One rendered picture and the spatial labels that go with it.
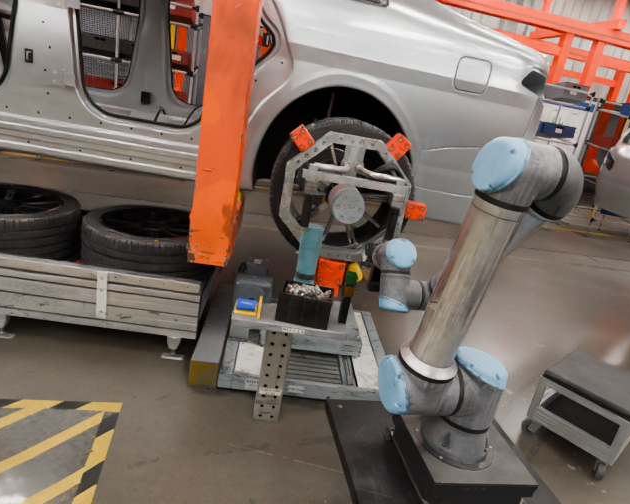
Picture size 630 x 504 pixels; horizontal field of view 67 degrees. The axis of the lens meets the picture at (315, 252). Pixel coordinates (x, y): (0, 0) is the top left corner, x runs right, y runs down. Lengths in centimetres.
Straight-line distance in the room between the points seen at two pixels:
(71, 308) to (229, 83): 119
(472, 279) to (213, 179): 114
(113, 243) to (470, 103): 180
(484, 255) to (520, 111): 162
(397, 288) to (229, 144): 87
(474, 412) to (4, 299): 194
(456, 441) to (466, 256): 56
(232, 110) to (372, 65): 82
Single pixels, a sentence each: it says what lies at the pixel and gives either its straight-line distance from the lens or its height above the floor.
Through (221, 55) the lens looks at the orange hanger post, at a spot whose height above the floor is 133.
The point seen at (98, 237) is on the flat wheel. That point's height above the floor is 48.
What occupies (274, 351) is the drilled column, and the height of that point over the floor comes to 32.
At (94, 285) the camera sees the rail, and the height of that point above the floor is 32.
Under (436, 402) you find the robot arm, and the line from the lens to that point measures 129.
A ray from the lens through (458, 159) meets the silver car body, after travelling 253.
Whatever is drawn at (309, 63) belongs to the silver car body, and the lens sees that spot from 237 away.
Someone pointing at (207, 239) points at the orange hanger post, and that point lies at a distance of 196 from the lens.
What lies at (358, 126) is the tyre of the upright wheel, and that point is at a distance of 210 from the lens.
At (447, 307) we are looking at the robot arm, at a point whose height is 85.
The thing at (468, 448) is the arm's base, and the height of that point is 44.
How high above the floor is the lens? 126
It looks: 18 degrees down
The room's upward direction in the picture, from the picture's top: 11 degrees clockwise
